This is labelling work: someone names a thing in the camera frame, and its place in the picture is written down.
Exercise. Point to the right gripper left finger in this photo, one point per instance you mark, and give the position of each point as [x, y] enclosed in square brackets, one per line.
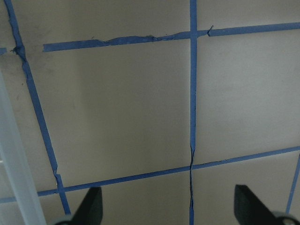
[90, 211]

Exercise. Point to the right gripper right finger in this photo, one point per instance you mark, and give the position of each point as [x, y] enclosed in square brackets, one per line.
[249, 210]

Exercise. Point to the clear plastic box lid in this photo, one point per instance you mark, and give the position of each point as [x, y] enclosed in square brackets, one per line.
[15, 163]

